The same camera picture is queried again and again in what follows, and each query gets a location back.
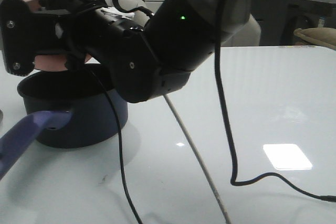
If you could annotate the dark kitchen counter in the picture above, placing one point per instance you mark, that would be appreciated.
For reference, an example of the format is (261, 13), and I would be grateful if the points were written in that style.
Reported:
(270, 15)

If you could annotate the pink plastic bowl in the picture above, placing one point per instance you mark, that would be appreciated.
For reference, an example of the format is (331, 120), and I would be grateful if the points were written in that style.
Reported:
(49, 63)

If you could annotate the glass lid blue knob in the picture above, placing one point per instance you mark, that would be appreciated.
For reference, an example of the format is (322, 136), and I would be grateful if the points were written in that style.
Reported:
(1, 116)

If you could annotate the left grey upholstered chair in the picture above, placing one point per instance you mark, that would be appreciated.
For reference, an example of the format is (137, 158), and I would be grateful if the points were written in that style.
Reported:
(113, 15)

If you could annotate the dark blue saucepan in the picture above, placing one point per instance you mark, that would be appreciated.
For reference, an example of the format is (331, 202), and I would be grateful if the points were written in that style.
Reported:
(67, 109)

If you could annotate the right grey upholstered chair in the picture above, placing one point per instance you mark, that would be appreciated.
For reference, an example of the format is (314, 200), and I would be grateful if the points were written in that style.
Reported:
(248, 36)

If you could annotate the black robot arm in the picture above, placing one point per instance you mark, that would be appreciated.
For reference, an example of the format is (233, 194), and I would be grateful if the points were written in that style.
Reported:
(145, 61)

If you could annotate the beige sofa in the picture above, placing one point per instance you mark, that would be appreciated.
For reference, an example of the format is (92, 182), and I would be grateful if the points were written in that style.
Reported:
(319, 36)

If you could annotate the black appliance cabinet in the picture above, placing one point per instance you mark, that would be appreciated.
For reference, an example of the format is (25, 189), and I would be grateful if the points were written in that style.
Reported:
(306, 14)

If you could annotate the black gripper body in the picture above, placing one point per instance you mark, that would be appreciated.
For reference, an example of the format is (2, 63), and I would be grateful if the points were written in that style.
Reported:
(87, 34)

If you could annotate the grey upholstered chair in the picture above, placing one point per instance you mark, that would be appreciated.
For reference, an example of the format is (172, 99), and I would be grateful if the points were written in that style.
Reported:
(113, 15)
(248, 36)

